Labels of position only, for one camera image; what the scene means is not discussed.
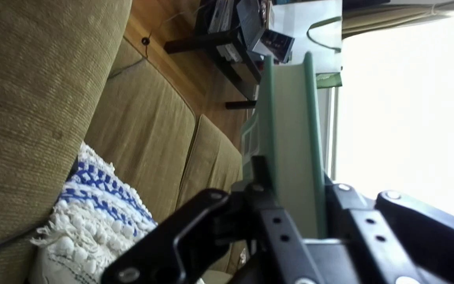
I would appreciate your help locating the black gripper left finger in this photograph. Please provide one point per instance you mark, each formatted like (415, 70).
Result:
(183, 247)

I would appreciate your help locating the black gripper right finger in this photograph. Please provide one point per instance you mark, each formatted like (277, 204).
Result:
(391, 237)

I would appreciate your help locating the teal green book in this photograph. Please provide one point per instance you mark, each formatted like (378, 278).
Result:
(284, 130)

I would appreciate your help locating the white blue patterned pillow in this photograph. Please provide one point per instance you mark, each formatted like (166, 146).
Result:
(95, 220)

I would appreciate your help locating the dark low coffee table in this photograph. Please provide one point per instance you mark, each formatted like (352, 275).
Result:
(236, 37)

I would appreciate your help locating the olive green fabric sofa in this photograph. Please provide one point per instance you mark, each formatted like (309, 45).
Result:
(68, 76)

